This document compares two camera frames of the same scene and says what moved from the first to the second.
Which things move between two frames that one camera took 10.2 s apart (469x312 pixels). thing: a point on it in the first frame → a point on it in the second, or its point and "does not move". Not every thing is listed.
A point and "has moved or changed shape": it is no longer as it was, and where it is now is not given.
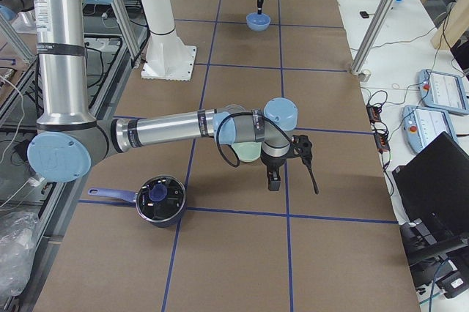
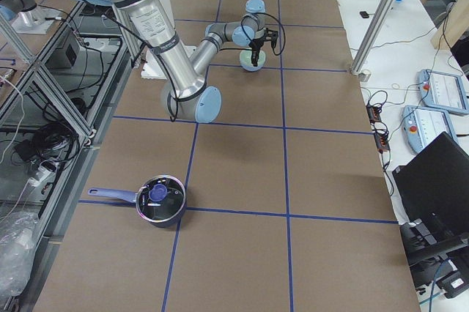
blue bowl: (258, 22) has moved or changed shape
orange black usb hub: (381, 138) does not move
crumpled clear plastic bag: (17, 247) does not move
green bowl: (247, 151) → (245, 57)
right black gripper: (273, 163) → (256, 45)
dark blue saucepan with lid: (160, 201) does not move
